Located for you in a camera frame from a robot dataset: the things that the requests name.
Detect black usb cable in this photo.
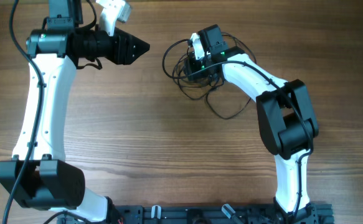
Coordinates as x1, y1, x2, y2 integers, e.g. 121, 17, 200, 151
204, 90, 253, 120
161, 30, 258, 101

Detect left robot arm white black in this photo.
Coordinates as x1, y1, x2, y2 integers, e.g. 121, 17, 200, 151
0, 1, 150, 223

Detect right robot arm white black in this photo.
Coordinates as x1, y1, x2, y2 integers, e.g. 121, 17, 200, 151
184, 24, 319, 218

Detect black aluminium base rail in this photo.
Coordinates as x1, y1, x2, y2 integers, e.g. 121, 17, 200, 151
56, 203, 335, 224

